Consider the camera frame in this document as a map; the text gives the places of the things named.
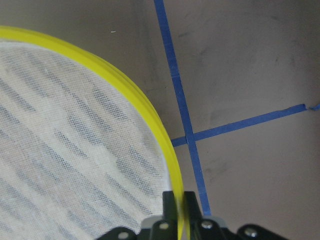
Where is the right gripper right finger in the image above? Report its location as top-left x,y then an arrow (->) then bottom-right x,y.
183,191 -> 203,225

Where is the yellow steamer layer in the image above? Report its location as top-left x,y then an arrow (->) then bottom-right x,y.
0,26 -> 184,240

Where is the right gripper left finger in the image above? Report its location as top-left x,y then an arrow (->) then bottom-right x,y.
162,191 -> 178,224

